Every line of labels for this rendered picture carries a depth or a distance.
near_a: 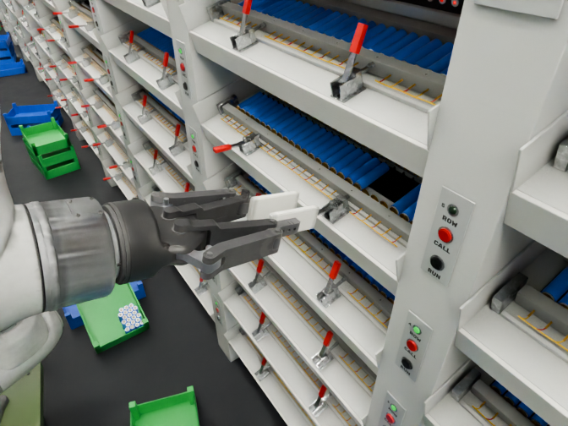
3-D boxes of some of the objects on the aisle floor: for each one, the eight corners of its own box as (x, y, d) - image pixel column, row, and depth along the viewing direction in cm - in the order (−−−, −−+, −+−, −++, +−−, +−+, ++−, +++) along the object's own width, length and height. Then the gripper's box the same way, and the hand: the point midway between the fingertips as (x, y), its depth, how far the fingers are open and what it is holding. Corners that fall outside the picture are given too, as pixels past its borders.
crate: (150, 328, 165) (149, 321, 159) (96, 354, 156) (93, 347, 150) (120, 266, 177) (117, 257, 170) (68, 286, 167) (65, 278, 161)
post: (157, 254, 199) (6, -366, 91) (150, 243, 205) (0, -350, 97) (196, 238, 208) (101, -342, 100) (188, 228, 214) (90, -329, 106)
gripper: (140, 261, 31) (360, 215, 45) (79, 169, 41) (273, 155, 56) (136, 336, 34) (341, 270, 49) (80, 233, 45) (263, 204, 59)
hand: (284, 213), depth 50 cm, fingers open, 3 cm apart
